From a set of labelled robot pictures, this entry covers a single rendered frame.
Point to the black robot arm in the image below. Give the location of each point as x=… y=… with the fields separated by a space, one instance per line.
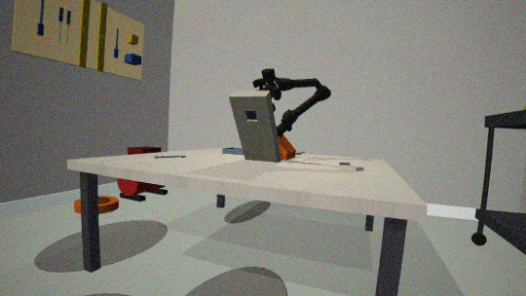
x=289 y=117

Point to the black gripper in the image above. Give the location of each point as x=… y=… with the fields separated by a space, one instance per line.
x=260 y=83

